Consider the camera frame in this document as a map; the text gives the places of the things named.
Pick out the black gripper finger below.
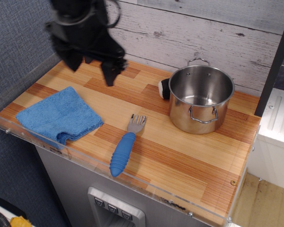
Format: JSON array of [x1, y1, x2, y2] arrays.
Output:
[[101, 61, 123, 87], [52, 39, 83, 71]]

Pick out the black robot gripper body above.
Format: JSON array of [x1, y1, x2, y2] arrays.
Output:
[[45, 0, 128, 71]]

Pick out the blue microfiber cloth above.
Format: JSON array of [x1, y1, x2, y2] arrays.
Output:
[[16, 87, 104, 150]]

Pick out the black and white sushi toy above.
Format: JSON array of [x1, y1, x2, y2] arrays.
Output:
[[158, 79, 170, 100]]

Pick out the stainless steel pot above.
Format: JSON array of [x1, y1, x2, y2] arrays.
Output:
[[169, 60, 235, 134]]

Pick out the clear acrylic table guard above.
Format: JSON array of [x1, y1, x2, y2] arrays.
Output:
[[0, 61, 260, 227]]

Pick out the silver dispenser button panel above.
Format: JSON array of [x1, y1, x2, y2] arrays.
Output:
[[88, 187, 146, 227]]

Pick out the yellow and black object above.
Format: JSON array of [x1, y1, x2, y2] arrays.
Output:
[[0, 198, 34, 227]]

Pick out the white toy sink unit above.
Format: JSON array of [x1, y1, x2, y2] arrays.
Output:
[[247, 88, 284, 188]]

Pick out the black vertical post left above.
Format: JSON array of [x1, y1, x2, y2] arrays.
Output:
[[84, 56, 94, 64]]

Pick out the black vertical post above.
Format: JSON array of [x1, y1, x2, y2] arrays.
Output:
[[84, 56, 94, 64], [254, 31, 284, 117]]

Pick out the blue-handled metal fork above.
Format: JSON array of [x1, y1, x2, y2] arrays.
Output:
[[109, 114, 147, 177]]

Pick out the black vertical post right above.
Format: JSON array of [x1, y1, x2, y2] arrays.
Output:
[[254, 31, 284, 117]]

